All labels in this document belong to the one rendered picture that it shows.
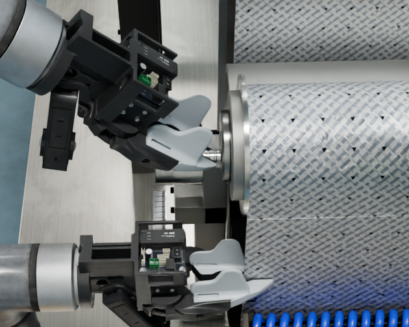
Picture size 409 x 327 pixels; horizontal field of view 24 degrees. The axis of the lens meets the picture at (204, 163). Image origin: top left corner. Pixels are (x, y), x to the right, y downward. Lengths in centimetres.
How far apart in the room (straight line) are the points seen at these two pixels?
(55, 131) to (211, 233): 30
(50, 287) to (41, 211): 38
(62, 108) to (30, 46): 8
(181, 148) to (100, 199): 49
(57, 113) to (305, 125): 24
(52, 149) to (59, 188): 49
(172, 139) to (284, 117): 11
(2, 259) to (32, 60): 28
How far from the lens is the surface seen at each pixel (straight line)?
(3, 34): 82
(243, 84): 94
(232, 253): 105
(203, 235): 113
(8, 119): 281
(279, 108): 93
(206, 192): 105
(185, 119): 95
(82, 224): 137
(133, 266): 101
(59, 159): 94
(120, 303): 105
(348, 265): 106
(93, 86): 87
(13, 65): 83
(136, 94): 85
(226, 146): 94
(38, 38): 83
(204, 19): 168
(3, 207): 259
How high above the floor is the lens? 197
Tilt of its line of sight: 48 degrees down
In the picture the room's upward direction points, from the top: straight up
